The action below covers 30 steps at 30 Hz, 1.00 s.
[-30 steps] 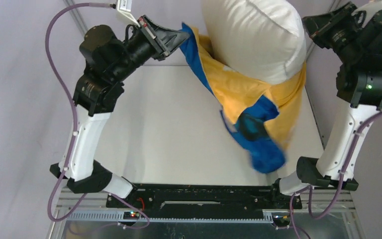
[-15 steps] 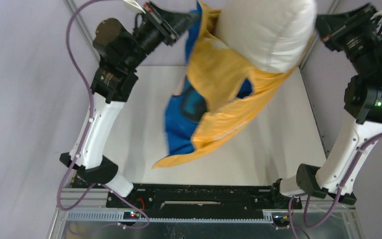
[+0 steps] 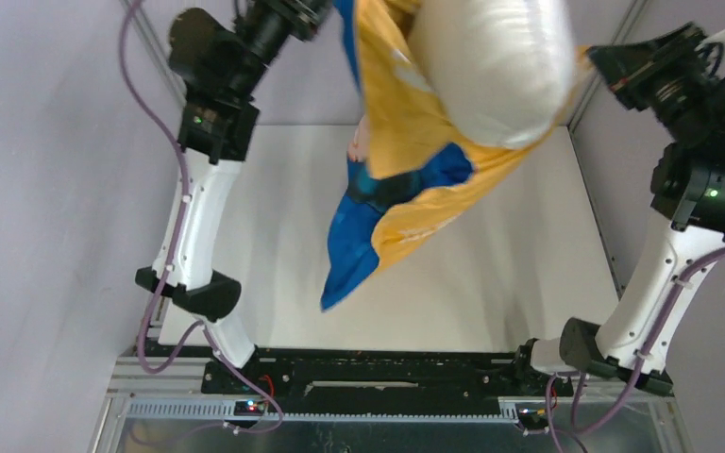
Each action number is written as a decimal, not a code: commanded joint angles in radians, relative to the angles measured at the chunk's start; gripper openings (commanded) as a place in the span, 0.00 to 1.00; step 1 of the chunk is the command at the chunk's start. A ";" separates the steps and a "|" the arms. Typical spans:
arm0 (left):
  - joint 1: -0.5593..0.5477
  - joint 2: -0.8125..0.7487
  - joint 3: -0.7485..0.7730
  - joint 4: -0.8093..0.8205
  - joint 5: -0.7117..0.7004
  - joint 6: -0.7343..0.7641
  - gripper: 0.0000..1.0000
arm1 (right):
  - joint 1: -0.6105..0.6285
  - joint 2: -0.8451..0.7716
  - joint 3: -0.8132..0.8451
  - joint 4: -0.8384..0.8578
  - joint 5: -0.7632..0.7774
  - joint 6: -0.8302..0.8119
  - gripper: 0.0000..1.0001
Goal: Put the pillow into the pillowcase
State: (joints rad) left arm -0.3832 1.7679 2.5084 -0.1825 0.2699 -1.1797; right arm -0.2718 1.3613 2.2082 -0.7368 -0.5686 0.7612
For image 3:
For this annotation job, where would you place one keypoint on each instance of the aluminium frame rail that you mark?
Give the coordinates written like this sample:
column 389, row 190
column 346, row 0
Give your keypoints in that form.
column 168, row 412

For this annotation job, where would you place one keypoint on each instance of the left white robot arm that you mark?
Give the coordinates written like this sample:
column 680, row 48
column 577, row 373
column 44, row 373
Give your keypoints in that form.
column 221, row 68

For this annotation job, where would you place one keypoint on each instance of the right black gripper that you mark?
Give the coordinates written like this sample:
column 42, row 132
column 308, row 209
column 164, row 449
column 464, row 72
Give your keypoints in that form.
column 631, row 68

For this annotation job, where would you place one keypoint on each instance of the yellow and blue pillowcase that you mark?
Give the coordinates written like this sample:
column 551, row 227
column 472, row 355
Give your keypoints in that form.
column 410, row 171

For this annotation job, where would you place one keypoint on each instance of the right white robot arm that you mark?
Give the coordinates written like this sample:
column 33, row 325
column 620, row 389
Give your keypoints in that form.
column 685, row 237

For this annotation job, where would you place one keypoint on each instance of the white pillow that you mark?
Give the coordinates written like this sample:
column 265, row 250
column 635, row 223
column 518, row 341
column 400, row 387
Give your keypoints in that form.
column 502, row 70

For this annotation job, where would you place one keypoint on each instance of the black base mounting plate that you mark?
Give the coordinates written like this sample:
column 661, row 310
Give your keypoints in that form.
column 381, row 383

